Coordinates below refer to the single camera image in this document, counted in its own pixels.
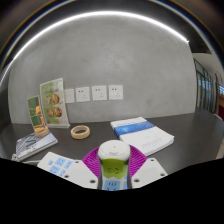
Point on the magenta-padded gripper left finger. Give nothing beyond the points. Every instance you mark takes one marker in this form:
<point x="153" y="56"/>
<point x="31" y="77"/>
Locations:
<point x="78" y="171"/>

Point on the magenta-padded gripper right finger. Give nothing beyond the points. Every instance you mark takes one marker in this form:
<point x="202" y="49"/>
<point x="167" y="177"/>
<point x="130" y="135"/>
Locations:
<point x="150" y="170"/>

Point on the white and blue book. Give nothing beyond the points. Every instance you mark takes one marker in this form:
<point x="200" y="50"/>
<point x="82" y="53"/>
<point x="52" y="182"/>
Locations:
<point x="143" y="135"/>

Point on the beige tape roll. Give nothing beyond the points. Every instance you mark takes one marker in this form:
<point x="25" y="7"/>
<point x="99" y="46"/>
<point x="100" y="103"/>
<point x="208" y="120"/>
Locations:
<point x="74" y="132"/>

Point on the grey printed magazine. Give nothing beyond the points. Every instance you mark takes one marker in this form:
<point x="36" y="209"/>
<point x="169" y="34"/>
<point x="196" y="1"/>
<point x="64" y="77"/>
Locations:
<point x="35" y="145"/>

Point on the small menu card, wooden base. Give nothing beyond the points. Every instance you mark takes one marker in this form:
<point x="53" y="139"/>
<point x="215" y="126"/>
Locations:
<point x="35" y="115"/>

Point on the large acrylic menu stand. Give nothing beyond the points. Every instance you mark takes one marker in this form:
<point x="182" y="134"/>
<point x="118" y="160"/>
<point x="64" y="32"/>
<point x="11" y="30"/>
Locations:
<point x="53" y="103"/>

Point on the glass partition, dark frames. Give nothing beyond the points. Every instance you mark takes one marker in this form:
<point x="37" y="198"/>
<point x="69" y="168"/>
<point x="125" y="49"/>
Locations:
<point x="205" y="86"/>

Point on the white ceiling light strip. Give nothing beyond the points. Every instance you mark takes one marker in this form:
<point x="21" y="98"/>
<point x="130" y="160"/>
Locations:
<point x="100" y="13"/>

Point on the blank white wall plate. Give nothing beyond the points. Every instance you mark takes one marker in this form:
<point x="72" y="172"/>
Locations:
<point x="69" y="96"/>

